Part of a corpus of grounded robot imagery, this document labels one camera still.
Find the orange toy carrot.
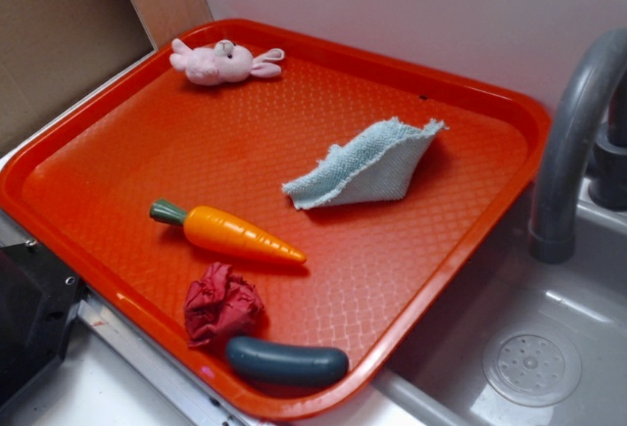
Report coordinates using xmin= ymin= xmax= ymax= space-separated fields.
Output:
xmin=149 ymin=199 xmax=307 ymax=264

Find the orange plastic tray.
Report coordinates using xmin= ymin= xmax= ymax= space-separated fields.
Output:
xmin=1 ymin=20 xmax=550 ymax=421

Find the light blue cloth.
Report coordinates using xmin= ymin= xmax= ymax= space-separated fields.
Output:
xmin=282 ymin=118 xmax=448 ymax=211

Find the crumpled red cloth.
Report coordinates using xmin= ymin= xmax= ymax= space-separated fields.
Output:
xmin=183 ymin=262 xmax=265 ymax=348

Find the pink plush bunny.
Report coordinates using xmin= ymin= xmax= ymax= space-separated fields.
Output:
xmin=169 ymin=38 xmax=285 ymax=86

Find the dark teal toy sausage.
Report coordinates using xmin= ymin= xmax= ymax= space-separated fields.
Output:
xmin=225 ymin=336 xmax=349 ymax=388

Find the grey toy sink basin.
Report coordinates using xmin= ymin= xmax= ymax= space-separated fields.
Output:
xmin=371 ymin=175 xmax=627 ymax=426

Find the grey toy faucet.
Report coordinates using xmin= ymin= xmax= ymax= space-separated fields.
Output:
xmin=528 ymin=27 xmax=626 ymax=263

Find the brown cardboard panel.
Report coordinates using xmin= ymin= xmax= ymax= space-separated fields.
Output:
xmin=1 ymin=0 xmax=152 ymax=153

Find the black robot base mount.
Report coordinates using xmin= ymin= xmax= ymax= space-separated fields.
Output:
xmin=1 ymin=240 xmax=84 ymax=412

